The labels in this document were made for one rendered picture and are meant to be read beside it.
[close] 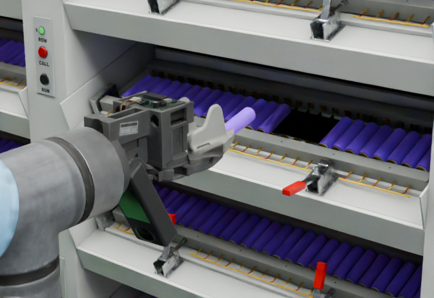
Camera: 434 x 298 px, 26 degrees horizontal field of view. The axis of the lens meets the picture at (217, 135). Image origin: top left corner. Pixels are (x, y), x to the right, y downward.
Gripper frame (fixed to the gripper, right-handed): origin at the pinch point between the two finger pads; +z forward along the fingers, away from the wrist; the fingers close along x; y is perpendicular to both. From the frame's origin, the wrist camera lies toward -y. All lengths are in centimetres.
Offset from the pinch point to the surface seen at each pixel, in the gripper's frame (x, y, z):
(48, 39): 42.5, 4.1, 11.5
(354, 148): -7.1, -5.1, 19.7
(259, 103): 11.4, -3.4, 24.0
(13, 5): 51, 8, 12
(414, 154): -15.1, -4.5, 20.9
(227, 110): 15.3, -4.5, 21.2
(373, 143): -9.0, -4.4, 21.2
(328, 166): -6.4, -6.2, 14.4
